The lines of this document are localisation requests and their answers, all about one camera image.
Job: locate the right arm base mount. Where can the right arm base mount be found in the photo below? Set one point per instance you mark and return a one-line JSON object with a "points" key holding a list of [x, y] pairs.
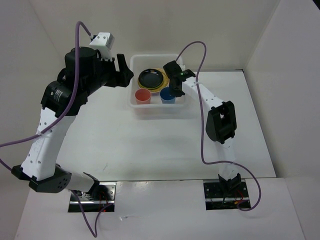
{"points": [[215, 199]]}

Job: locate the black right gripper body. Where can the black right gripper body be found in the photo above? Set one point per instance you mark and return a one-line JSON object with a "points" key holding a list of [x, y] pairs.
{"points": [[170, 82]]}

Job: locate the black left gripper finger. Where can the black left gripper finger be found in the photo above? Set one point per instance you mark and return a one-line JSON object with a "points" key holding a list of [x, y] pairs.
{"points": [[123, 78], [122, 63]]}

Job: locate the black glossy plate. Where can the black glossy plate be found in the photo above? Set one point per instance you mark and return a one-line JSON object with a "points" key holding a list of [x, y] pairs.
{"points": [[150, 78]]}

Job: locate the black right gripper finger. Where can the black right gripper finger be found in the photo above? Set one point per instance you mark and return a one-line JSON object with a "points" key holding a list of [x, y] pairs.
{"points": [[178, 90], [172, 91]]}

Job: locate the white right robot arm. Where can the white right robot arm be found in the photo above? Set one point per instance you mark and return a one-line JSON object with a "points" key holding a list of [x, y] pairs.
{"points": [[218, 122]]}

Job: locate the blue plastic cup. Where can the blue plastic cup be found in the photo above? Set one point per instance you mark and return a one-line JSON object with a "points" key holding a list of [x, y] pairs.
{"points": [[166, 97]]}

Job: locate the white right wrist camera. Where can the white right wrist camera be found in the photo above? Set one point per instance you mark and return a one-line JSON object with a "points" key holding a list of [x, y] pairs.
{"points": [[182, 66]]}

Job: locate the round bamboo woven tray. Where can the round bamboo woven tray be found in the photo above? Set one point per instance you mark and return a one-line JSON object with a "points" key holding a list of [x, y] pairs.
{"points": [[140, 86]]}

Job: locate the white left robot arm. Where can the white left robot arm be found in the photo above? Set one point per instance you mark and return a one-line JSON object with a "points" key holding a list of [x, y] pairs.
{"points": [[40, 168]]}

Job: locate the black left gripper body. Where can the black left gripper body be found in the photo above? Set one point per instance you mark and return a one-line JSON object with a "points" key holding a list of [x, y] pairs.
{"points": [[104, 76]]}

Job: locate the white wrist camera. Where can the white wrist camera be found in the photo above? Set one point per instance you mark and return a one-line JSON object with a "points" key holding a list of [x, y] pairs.
{"points": [[103, 42], [182, 66]]}

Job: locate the orange plastic plate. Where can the orange plastic plate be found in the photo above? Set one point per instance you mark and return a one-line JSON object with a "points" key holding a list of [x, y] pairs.
{"points": [[167, 80]]}

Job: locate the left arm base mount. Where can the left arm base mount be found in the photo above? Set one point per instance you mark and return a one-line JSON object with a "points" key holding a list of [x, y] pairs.
{"points": [[101, 199]]}

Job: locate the red plastic cup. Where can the red plastic cup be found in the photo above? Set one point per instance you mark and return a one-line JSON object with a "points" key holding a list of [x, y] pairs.
{"points": [[143, 96]]}

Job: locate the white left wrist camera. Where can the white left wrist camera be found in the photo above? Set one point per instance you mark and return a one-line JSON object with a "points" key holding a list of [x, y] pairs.
{"points": [[103, 42]]}

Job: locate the translucent white plastic bin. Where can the translucent white plastic bin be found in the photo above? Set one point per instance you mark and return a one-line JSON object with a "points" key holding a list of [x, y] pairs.
{"points": [[141, 62]]}

